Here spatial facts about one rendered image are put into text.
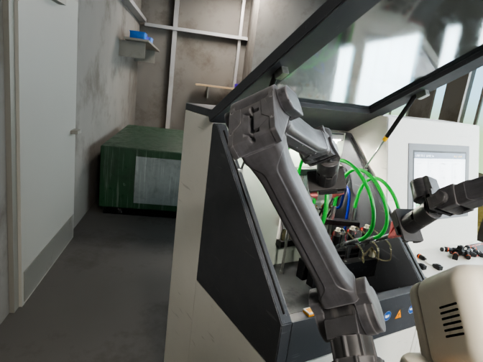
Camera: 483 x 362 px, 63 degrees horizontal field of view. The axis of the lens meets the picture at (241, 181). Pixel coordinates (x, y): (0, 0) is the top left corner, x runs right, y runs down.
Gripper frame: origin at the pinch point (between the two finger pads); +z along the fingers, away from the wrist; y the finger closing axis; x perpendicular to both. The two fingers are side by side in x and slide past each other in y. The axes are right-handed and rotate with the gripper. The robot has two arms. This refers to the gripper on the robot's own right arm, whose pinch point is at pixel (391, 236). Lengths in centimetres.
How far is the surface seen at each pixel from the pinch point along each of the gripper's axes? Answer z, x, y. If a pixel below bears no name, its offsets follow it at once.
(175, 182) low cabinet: 290, 32, 182
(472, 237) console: 51, -90, 22
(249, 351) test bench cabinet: 37, 38, -26
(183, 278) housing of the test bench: 78, 54, 10
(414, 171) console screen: 24, -41, 42
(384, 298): 22.6, -8.0, -13.6
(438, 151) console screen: 23, -57, 53
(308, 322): 16.8, 24.6, -21.4
